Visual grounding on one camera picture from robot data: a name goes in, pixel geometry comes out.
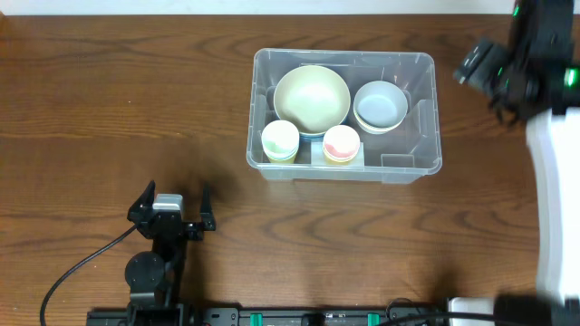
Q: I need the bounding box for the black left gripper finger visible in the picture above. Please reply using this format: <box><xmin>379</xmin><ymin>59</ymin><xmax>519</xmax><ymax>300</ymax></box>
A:
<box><xmin>127</xmin><ymin>180</ymin><xmax>156</xmax><ymax>222</ymax></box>
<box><xmin>199</xmin><ymin>185</ymin><xmax>216</xmax><ymax>229</ymax></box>

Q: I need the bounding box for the light blue cup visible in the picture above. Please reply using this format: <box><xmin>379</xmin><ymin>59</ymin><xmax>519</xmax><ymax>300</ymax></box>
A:
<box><xmin>264</xmin><ymin>148</ymin><xmax>298</xmax><ymax>158</ymax></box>

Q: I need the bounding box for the yellow cup front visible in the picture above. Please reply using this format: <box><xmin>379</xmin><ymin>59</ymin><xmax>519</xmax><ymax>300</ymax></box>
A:
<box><xmin>268</xmin><ymin>156</ymin><xmax>295</xmax><ymax>164</ymax></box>

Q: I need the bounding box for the yellow cup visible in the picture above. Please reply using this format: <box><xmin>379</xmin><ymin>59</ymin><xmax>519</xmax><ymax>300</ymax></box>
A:
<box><xmin>268</xmin><ymin>156</ymin><xmax>295</xmax><ymax>164</ymax></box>
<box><xmin>324</xmin><ymin>155</ymin><xmax>356</xmax><ymax>166</ymax></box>

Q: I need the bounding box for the cream cup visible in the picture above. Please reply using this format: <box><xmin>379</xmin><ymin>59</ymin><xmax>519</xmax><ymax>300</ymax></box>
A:
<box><xmin>261</xmin><ymin>120</ymin><xmax>300</xmax><ymax>153</ymax></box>

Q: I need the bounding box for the small grey bowl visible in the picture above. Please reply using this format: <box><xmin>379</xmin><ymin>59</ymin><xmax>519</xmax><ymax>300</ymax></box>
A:
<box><xmin>353</xmin><ymin>81</ymin><xmax>409</xmax><ymax>128</ymax></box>

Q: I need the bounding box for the pink cup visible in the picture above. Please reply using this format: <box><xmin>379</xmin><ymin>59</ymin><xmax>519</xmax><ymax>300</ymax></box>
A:
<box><xmin>323</xmin><ymin>125</ymin><xmax>361</xmax><ymax>158</ymax></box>

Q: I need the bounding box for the small white bowl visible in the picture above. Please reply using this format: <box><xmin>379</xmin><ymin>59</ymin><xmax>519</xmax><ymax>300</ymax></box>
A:
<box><xmin>356</xmin><ymin>120</ymin><xmax>401</xmax><ymax>135</ymax></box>

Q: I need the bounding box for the large cream bowl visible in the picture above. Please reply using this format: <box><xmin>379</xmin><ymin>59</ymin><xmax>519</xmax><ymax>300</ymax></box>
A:
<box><xmin>273</xmin><ymin>65</ymin><xmax>351</xmax><ymax>133</ymax></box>

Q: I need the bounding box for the small yellow bowl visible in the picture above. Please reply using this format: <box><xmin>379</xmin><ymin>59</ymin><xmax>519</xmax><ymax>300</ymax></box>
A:
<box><xmin>353</xmin><ymin>112</ymin><xmax>403</xmax><ymax>135</ymax></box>

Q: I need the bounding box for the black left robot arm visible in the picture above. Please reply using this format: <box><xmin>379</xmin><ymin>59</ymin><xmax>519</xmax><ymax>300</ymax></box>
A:
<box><xmin>124</xmin><ymin>181</ymin><xmax>217</xmax><ymax>326</ymax></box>

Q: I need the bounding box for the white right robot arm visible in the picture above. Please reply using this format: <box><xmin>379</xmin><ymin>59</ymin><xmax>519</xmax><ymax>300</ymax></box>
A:
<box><xmin>441</xmin><ymin>0</ymin><xmax>579</xmax><ymax>325</ymax></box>

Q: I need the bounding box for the clear plastic storage bin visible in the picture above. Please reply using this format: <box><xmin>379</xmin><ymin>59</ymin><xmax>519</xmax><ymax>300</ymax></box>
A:
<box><xmin>246</xmin><ymin>48</ymin><xmax>443</xmax><ymax>184</ymax></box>

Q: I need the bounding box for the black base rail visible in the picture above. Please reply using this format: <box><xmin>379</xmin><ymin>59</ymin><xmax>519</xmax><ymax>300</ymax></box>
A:
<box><xmin>86</xmin><ymin>303</ymin><xmax>437</xmax><ymax>326</ymax></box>

